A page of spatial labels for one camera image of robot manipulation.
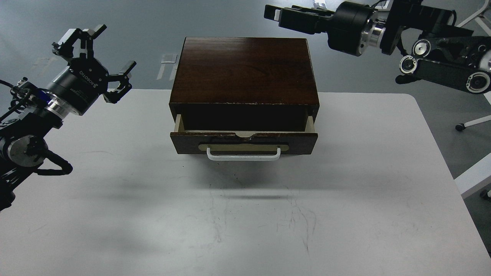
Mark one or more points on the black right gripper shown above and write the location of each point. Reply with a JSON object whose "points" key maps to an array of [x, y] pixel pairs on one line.
{"points": [[351, 28]]}

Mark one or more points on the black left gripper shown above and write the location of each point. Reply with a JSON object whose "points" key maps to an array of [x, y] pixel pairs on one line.
{"points": [[78, 86]]}

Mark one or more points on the dark wooden drawer with handle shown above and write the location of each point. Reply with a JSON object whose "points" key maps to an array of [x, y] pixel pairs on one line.
{"points": [[234, 145]]}

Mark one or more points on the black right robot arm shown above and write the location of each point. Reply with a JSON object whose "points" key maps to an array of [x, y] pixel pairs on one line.
{"points": [[433, 48]]}

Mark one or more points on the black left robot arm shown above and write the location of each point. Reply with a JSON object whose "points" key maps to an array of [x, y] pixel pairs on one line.
{"points": [[35, 111]]}

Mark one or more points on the dark wooden drawer cabinet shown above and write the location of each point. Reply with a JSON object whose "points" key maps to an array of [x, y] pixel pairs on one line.
{"points": [[244, 83]]}

